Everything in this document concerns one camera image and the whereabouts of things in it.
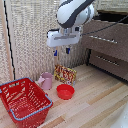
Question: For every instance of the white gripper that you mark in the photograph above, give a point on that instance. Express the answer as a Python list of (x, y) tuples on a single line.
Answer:
[(63, 37)]

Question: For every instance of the orange-red bowl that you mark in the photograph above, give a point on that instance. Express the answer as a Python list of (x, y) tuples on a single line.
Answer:
[(65, 91)]

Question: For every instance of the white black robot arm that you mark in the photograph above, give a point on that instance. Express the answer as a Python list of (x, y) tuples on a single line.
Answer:
[(71, 13)]

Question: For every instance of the red yellow snack bag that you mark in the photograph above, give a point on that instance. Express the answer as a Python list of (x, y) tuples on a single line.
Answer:
[(65, 74)]

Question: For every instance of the beige woven screen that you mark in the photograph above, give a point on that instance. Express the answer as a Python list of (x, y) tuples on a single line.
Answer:
[(33, 36)]

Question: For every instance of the pink cup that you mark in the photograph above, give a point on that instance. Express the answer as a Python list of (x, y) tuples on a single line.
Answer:
[(46, 81)]

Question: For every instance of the brown wooden dresser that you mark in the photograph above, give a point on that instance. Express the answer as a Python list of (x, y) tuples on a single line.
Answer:
[(110, 33)]

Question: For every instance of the red basket with blue rim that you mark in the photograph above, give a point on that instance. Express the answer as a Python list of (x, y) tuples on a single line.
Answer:
[(25, 101)]

